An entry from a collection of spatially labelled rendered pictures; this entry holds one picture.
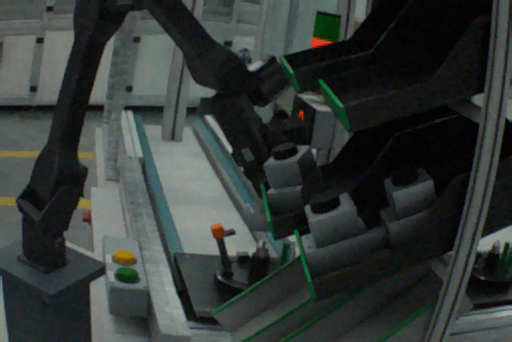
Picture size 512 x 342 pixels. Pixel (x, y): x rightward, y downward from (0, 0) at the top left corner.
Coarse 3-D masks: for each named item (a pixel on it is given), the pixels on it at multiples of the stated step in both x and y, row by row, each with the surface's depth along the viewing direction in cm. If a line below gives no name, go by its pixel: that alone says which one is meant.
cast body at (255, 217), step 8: (256, 200) 114; (248, 208) 114; (256, 208) 113; (264, 208) 111; (248, 216) 113; (256, 216) 112; (264, 216) 112; (248, 224) 113; (256, 224) 112; (264, 224) 112
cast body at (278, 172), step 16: (288, 144) 84; (272, 160) 84; (288, 160) 82; (304, 160) 83; (272, 176) 84; (288, 176) 83; (304, 176) 83; (320, 176) 86; (272, 192) 83; (288, 192) 82; (304, 192) 82; (320, 192) 86; (272, 208) 84; (288, 208) 83; (304, 208) 82
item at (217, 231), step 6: (210, 228) 113; (216, 228) 112; (222, 228) 112; (216, 234) 112; (222, 234) 112; (228, 234) 113; (234, 234) 113; (216, 240) 113; (222, 240) 113; (222, 246) 113; (222, 252) 114; (222, 258) 114; (228, 258) 114; (228, 264) 115
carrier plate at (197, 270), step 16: (176, 256) 124; (192, 256) 125; (208, 256) 126; (192, 272) 119; (208, 272) 120; (192, 288) 113; (208, 288) 114; (192, 304) 107; (208, 304) 108; (208, 320) 104
